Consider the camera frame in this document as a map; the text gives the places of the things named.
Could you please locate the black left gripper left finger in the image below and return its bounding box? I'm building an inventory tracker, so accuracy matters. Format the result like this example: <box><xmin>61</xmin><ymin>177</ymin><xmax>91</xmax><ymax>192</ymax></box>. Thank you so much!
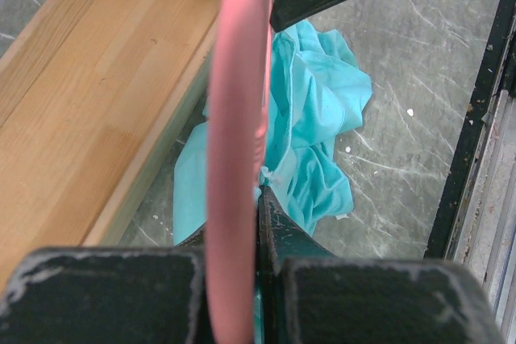
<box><xmin>1</xmin><ymin>229</ymin><xmax>214</xmax><ymax>343</ymax></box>

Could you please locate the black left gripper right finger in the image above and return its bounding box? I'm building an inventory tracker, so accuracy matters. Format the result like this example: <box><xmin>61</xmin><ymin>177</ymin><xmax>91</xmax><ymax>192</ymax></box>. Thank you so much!
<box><xmin>256</xmin><ymin>186</ymin><xmax>503</xmax><ymax>343</ymax></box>

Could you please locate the thin pink wire hanger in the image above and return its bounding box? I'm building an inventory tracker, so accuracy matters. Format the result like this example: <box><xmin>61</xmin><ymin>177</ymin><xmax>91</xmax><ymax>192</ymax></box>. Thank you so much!
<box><xmin>205</xmin><ymin>0</ymin><xmax>270</xmax><ymax>343</ymax></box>

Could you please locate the teal t shirt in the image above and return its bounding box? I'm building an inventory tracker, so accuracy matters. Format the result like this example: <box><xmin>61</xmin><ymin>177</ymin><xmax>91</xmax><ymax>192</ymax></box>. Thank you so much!
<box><xmin>173</xmin><ymin>20</ymin><xmax>374</xmax><ymax>247</ymax></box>

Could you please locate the wooden clothes rack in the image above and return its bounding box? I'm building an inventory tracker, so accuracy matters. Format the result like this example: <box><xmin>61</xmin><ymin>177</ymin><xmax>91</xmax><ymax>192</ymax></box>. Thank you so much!
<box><xmin>1</xmin><ymin>0</ymin><xmax>220</xmax><ymax>281</ymax></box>

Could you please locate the aluminium rail frame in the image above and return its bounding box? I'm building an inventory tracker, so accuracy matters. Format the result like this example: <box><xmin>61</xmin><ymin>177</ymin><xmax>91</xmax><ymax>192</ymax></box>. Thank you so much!
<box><xmin>424</xmin><ymin>0</ymin><xmax>515</xmax><ymax>329</ymax></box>

